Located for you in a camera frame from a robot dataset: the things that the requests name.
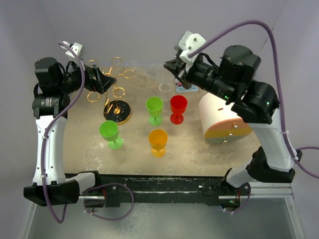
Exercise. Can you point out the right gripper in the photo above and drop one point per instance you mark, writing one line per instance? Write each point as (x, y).
(179, 69)

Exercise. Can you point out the black base frame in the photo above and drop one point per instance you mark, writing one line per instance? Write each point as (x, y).
(208, 190)

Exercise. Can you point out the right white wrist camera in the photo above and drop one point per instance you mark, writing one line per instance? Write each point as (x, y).
(188, 43)

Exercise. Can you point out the clear wine glass back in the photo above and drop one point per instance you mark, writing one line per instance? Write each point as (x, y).
(165, 92)

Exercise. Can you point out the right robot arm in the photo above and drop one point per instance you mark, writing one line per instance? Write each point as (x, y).
(255, 102)

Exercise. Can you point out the orange wine glass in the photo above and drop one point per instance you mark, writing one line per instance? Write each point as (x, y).
(158, 140)

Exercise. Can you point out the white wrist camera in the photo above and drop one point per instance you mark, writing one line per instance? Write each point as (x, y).
(77, 48)
(188, 43)

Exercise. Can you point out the green wine glass front left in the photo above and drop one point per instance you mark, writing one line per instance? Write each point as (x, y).
(109, 131)

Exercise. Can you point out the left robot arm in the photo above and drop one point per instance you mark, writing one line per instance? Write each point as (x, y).
(51, 99)

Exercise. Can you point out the green wine glass centre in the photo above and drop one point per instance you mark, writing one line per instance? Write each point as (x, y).
(154, 106)

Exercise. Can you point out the gold wine glass rack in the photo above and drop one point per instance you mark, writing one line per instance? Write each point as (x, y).
(115, 108)

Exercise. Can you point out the red wine glass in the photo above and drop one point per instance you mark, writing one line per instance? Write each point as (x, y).
(178, 104)

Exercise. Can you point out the green wine glass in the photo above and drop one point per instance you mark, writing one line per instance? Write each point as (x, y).
(109, 131)
(154, 106)

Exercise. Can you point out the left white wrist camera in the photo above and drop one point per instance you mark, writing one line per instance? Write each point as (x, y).
(77, 48)

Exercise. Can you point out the white round drawer box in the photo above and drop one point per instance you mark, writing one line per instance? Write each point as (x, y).
(219, 123)

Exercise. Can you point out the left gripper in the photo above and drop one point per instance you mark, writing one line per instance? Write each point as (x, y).
(104, 82)

